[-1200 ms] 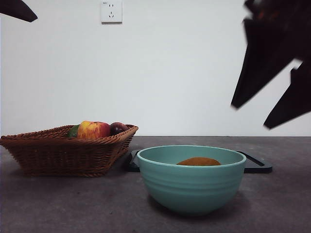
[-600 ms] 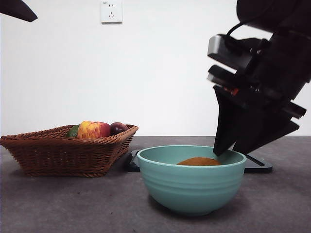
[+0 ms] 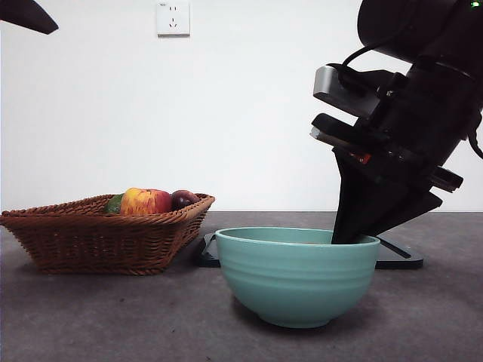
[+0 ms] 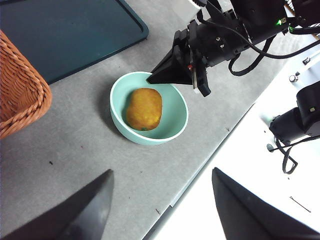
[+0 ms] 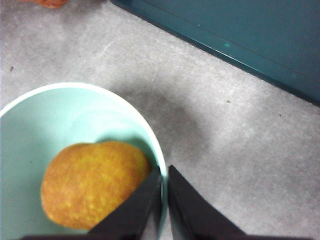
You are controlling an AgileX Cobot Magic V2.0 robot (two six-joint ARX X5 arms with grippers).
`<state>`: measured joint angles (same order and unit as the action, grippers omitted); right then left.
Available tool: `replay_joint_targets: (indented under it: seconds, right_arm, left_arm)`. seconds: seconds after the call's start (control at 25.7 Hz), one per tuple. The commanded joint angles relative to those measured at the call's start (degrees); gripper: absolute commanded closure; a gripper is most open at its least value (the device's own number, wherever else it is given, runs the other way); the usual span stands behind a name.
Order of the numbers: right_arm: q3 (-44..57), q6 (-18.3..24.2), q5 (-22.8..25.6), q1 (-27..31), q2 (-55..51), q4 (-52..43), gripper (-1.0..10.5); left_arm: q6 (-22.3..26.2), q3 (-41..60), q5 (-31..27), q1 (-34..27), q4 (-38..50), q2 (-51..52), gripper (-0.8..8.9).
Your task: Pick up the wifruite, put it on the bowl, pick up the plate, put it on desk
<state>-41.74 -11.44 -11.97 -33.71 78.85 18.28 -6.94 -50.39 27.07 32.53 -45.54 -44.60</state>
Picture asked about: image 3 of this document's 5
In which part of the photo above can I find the teal ribbed bowl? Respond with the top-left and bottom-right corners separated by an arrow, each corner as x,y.
214,226 -> 381,329

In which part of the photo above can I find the dark rectangular tray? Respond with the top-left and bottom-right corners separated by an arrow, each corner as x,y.
196,232 -> 424,271

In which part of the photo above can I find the dark red plum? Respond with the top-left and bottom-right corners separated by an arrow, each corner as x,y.
170,189 -> 200,212

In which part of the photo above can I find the red yellow apple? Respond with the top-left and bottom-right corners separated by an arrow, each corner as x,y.
119,187 -> 173,216

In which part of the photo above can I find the green fruit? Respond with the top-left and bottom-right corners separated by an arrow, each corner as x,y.
105,194 -> 125,215

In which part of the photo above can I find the brown wicker basket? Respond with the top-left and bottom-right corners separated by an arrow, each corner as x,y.
0,192 -> 216,275

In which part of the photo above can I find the black camera cable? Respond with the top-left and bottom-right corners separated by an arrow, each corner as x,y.
337,43 -> 382,90

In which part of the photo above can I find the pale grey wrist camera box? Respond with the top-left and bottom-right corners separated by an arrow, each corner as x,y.
312,63 -> 383,118

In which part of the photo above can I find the white wall socket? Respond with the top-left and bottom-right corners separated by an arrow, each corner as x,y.
156,1 -> 191,38

